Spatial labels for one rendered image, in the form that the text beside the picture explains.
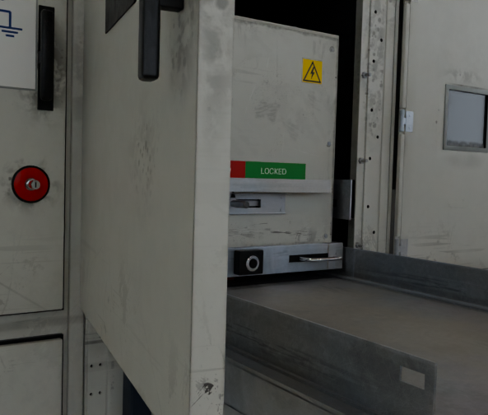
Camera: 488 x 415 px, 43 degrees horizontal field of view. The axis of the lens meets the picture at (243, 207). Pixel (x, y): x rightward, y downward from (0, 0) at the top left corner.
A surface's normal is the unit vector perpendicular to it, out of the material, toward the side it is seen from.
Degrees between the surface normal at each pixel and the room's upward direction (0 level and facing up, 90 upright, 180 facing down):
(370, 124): 90
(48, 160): 90
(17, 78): 90
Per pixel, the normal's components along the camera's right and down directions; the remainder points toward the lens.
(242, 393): -0.83, 0.00
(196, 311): 0.38, 0.06
